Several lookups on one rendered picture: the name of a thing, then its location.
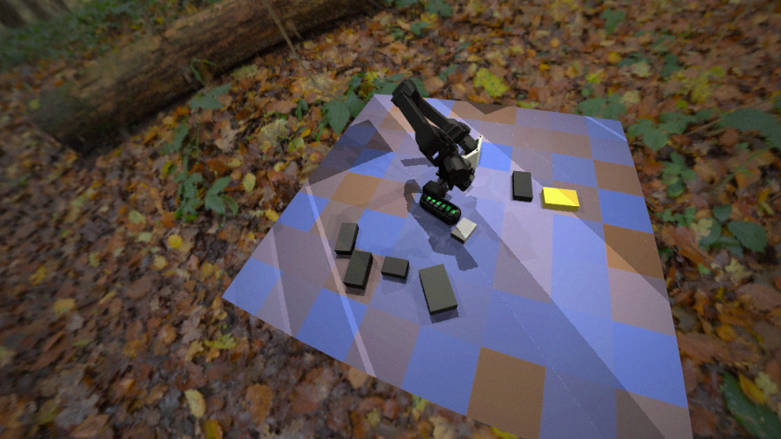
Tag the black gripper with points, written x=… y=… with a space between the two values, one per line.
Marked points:
x=438 y=189

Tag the yellow rectangular block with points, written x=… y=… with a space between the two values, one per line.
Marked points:
x=560 y=199

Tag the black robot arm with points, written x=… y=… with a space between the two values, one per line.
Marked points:
x=432 y=139

